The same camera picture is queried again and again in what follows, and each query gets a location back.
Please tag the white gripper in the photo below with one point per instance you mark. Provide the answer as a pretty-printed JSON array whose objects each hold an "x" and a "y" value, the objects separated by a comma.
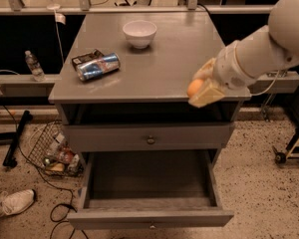
[{"x": 228, "y": 68}]

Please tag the orange fruit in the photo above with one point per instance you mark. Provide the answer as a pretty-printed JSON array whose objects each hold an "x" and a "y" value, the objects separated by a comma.
[{"x": 194, "y": 87}]

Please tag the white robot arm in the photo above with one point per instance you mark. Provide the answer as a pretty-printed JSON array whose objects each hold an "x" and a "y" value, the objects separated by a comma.
[{"x": 273, "y": 47}]

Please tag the open grey lower drawer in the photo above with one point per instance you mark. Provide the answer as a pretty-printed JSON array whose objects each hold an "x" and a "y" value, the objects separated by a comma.
[{"x": 149, "y": 190}]

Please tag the closed grey upper drawer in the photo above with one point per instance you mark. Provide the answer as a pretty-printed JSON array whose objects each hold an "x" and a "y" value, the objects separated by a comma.
[{"x": 130, "y": 137}]

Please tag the white ceramic bowl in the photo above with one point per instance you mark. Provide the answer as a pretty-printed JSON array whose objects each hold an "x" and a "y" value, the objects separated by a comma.
[{"x": 139, "y": 33}]

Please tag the grey wooden cabinet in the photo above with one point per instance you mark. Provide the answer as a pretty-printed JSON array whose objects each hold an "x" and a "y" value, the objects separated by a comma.
[{"x": 150, "y": 85}]

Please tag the blue silver drink can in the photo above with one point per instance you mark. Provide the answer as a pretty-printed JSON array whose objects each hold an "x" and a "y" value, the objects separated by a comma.
[{"x": 98, "y": 67}]

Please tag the dark snack packet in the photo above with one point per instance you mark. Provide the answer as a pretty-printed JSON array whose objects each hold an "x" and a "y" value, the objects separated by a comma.
[{"x": 95, "y": 54}]

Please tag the clear plastic water bottle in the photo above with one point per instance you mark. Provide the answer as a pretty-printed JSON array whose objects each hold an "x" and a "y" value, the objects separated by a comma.
[{"x": 34, "y": 66}]

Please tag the white desk lamp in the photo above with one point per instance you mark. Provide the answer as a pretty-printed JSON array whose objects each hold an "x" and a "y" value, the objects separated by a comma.
[{"x": 54, "y": 7}]

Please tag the black metal stand leg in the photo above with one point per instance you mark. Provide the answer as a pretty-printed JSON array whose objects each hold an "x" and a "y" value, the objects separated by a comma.
[{"x": 10, "y": 160}]

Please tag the white sneaker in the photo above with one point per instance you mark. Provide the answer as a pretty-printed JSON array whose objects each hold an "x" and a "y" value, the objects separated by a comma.
[{"x": 16, "y": 203}]

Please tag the wire basket with items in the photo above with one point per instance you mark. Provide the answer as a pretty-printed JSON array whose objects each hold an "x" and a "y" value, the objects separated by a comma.
[{"x": 52, "y": 154}]

